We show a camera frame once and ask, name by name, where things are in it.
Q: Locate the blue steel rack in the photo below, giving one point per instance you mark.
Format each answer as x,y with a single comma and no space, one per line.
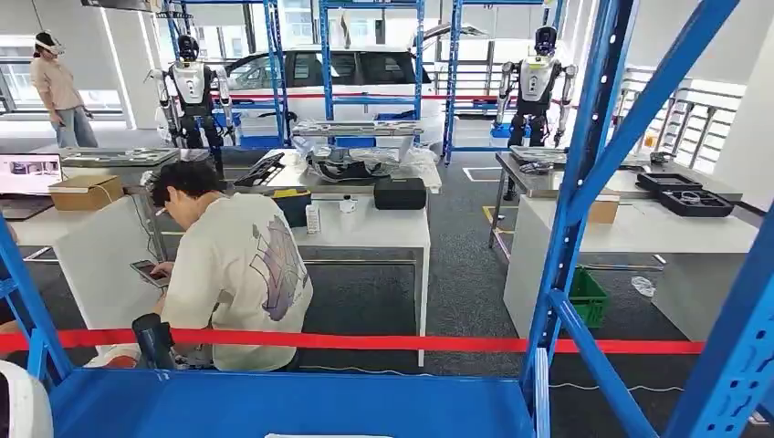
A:
275,72
302,405
452,72
326,60

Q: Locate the black white humanoid robot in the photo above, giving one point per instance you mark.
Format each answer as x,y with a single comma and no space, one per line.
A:
190,81
535,78

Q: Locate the red barrier tape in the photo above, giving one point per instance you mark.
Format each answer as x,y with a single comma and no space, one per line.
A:
363,342

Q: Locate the green plastic crate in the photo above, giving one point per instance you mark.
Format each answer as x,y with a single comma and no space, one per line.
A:
588,299

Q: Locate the white plastic bottle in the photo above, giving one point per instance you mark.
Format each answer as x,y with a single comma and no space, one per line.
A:
312,220

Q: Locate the smartphone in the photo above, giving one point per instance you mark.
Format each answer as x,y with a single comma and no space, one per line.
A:
145,270

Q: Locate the clear plastic bags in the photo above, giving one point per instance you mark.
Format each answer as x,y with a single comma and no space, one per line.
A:
417,160

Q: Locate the metal railing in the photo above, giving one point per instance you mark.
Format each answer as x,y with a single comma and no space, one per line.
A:
683,121

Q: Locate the tray of metal parts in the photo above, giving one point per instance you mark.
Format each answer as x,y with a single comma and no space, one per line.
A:
115,157
357,128
538,155

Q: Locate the cardboard box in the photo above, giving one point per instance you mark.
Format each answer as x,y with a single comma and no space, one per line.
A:
84,193
603,210

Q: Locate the white VR headset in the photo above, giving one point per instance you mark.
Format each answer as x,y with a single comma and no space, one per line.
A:
48,43

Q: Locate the black plastic tray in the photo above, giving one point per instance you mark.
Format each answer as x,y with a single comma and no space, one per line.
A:
668,181
261,169
695,204

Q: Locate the dark box with yellow label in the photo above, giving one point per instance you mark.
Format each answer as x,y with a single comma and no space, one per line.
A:
293,205

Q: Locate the black cylinder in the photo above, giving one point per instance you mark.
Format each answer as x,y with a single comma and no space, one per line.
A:
152,341

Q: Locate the steel bench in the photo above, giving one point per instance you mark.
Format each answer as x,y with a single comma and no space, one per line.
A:
196,156
532,184
290,175

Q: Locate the white car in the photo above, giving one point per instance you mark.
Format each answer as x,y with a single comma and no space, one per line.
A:
363,72

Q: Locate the clear plastic bag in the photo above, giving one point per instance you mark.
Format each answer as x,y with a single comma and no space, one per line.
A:
643,286

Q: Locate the black case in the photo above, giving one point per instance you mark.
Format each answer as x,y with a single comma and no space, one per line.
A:
399,193

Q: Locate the white robot shell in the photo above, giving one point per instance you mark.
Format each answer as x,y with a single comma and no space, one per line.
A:
24,405

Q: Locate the small white bottle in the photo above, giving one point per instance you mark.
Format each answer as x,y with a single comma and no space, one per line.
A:
347,205

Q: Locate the white table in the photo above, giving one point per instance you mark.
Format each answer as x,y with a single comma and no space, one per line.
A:
635,233
103,272
363,233

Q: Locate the person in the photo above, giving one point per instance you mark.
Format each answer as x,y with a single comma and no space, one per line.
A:
57,84
242,272

